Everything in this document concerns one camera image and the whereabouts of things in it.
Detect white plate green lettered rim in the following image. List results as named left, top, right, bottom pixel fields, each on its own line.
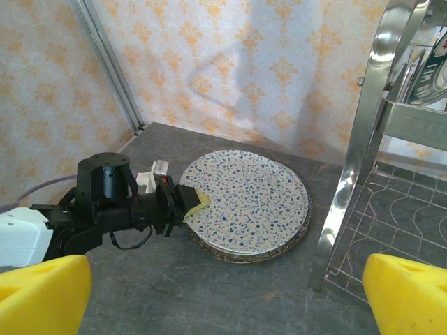
left=404, top=31, right=447, bottom=112

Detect steel dish rack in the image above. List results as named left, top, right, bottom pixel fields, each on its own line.
left=309, top=0, right=447, bottom=311

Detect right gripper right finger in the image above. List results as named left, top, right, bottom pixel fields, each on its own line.
left=362, top=253, right=447, bottom=335

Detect aluminium frame post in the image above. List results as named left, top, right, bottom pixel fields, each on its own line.
left=71, top=0, right=146, bottom=136

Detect thin black gripper wire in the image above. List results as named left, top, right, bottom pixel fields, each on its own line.
left=109, top=225, right=154, bottom=251

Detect blue speckled plate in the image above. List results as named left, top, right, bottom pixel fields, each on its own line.
left=178, top=149, right=308, bottom=258

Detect beige speckled plate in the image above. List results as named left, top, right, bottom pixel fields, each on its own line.
left=184, top=170, right=312, bottom=260

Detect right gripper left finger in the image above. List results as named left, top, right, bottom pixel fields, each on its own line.
left=0, top=254, right=92, bottom=335

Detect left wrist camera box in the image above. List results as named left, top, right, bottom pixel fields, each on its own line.
left=135, top=159, right=172, bottom=193

